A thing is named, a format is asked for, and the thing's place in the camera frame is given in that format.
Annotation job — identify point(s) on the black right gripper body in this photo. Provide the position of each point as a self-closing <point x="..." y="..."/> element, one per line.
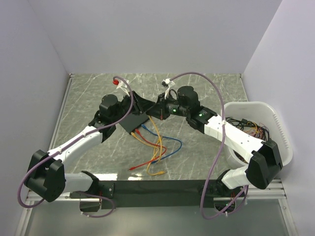
<point x="169" y="106"/>

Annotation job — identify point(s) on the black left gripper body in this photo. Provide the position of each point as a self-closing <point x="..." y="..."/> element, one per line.
<point x="124" y="107"/>

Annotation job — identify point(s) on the black network switch box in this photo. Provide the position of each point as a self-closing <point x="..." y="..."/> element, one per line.
<point x="132" y="122"/>

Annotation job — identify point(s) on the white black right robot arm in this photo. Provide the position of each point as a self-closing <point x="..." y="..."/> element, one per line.
<point x="263" y="158"/>

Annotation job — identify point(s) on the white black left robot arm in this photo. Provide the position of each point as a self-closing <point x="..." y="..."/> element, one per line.
<point x="46" y="174"/>

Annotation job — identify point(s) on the white plastic basket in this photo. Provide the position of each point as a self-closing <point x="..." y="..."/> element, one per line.
<point x="260" y="120"/>

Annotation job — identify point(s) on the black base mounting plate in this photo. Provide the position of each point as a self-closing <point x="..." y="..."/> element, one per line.
<point x="150" y="193"/>

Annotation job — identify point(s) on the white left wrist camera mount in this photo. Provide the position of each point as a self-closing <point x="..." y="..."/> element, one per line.
<point x="121" y="86"/>

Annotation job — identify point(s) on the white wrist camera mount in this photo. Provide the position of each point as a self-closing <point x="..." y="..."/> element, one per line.
<point x="121" y="86"/>
<point x="167" y="83"/>

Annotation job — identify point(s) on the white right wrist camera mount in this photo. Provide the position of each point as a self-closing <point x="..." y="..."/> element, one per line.
<point x="167" y="83"/>

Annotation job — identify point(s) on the aluminium front frame rail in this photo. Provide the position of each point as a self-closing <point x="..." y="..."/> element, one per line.
<point x="274" y="191"/>

